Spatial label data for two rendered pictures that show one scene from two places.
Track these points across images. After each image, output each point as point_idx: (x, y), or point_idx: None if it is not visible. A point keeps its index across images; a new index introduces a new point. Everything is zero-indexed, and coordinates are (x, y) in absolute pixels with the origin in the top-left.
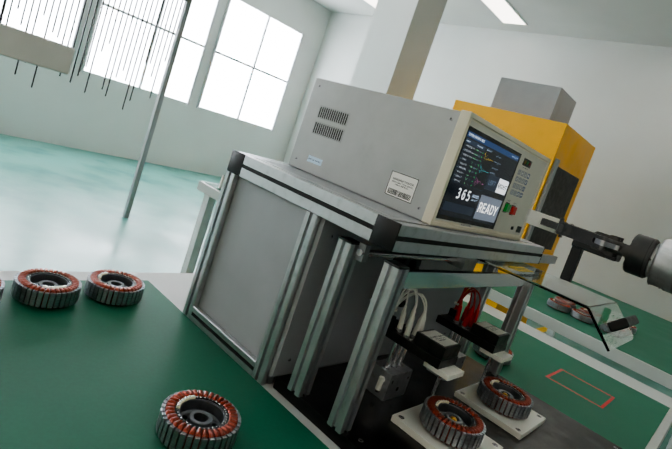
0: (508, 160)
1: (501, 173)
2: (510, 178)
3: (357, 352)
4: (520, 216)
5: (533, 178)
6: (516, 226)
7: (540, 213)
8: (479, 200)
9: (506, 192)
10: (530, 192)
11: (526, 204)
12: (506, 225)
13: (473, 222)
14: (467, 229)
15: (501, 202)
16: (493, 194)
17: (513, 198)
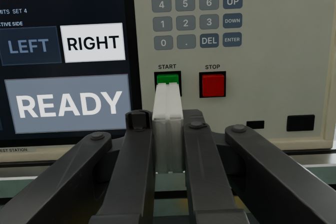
0: None
1: (55, 13)
2: (120, 12)
3: None
4: (282, 91)
5: None
6: (280, 117)
7: (155, 96)
8: (7, 94)
9: (132, 50)
10: (292, 19)
11: (294, 55)
12: (213, 123)
13: (28, 140)
14: (11, 158)
15: (126, 78)
16: (63, 68)
17: (191, 56)
